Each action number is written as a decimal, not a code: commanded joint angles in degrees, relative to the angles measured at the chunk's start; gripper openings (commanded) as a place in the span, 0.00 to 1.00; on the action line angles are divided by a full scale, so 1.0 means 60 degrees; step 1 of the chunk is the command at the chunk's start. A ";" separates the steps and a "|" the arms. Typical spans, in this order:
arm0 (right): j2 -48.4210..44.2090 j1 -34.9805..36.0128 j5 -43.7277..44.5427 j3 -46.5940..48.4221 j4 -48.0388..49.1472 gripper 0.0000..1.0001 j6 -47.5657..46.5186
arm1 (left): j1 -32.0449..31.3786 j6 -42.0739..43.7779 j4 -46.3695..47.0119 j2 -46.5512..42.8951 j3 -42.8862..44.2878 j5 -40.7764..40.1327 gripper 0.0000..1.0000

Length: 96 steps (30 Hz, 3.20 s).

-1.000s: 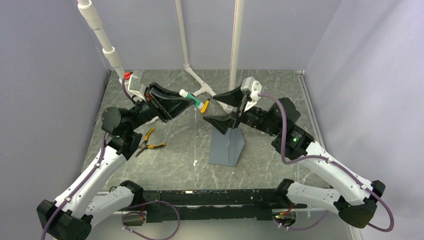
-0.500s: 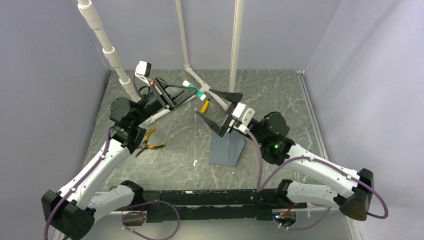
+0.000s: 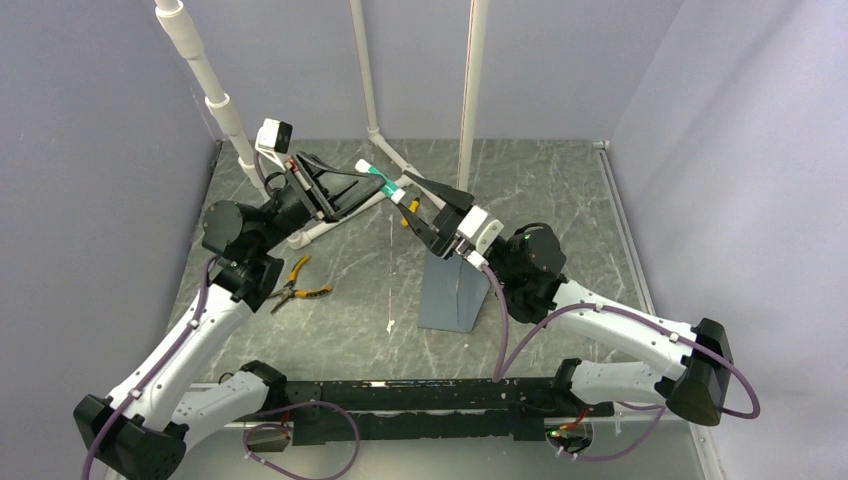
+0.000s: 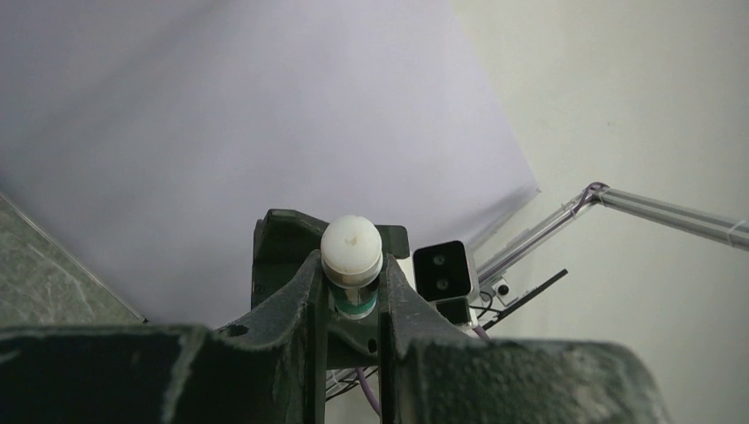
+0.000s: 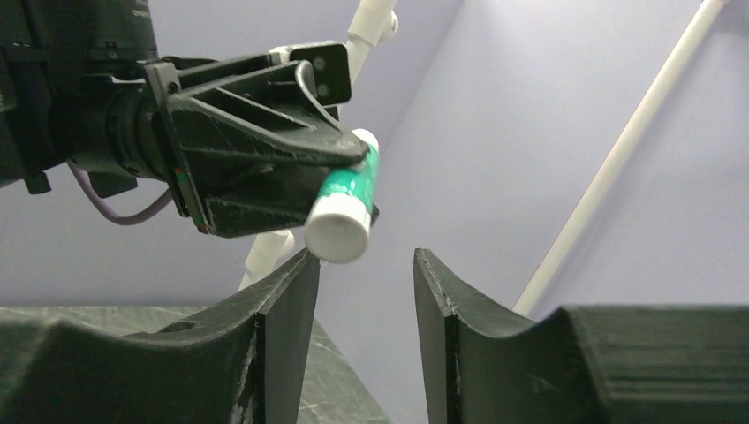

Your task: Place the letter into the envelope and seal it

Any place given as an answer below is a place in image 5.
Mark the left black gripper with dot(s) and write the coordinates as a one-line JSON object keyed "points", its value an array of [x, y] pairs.
{"points": [[188, 113]]}

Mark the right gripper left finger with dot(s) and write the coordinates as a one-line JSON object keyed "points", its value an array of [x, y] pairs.
{"points": [[241, 360]]}

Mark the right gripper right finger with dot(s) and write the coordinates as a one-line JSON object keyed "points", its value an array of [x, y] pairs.
{"points": [[483, 363]]}

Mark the green white glue stick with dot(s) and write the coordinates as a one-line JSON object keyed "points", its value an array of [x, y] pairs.
{"points": [[337, 229]]}

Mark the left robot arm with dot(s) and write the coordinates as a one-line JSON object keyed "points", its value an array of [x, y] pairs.
{"points": [[50, 50]]}

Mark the white pipe with red stripe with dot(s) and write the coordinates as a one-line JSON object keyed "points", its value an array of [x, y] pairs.
{"points": [[622, 149]]}

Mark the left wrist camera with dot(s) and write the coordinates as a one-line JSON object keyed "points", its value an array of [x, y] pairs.
{"points": [[330, 67]]}

